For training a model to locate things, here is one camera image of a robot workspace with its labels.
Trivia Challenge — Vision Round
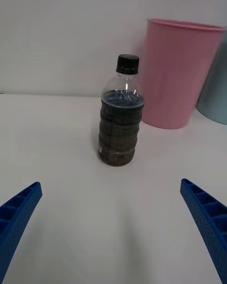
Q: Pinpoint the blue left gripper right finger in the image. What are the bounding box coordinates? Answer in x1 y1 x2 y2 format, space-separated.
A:
180 178 227 284

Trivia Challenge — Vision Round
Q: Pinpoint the pink plastic bin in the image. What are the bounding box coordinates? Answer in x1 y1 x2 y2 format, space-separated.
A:
139 18 227 130

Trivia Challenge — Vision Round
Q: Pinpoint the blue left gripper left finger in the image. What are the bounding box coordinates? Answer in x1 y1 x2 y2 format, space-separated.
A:
0 181 43 281

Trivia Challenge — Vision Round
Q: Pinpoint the pale blue plastic bin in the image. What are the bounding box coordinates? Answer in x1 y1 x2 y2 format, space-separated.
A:
195 32 227 125

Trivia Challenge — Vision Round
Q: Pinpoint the clear bottle with black cap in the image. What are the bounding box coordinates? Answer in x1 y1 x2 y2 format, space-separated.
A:
97 53 145 167

